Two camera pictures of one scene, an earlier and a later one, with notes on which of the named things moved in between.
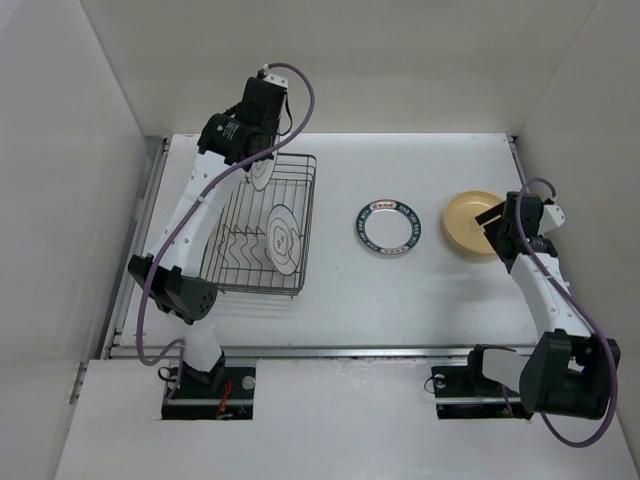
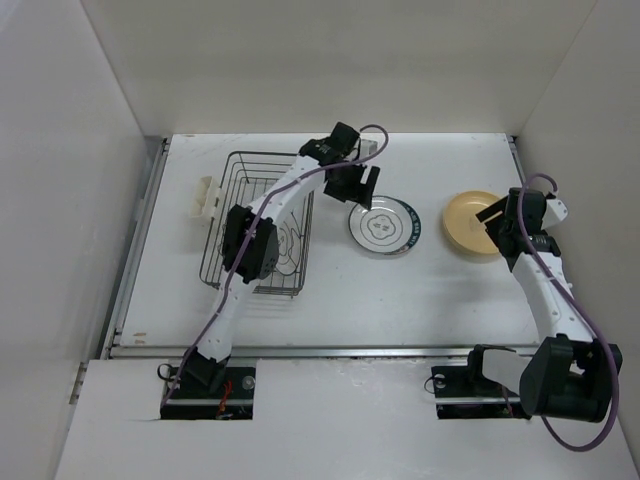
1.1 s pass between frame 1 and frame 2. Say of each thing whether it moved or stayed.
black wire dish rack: stayed
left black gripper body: moved
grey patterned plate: moved
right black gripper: stayed
